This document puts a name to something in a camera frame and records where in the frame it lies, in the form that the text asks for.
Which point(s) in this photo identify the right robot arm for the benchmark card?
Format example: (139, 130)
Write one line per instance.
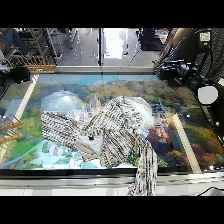
(207, 95)

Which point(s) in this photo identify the striped long-sleeved shirt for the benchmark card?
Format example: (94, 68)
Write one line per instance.
(116, 133)

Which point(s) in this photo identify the brown clothes hanger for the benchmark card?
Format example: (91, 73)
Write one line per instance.
(12, 136)
(41, 68)
(13, 125)

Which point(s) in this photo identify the person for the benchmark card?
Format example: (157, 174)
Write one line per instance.
(12, 38)

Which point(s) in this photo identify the silver frame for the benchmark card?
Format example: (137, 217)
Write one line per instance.
(66, 187)

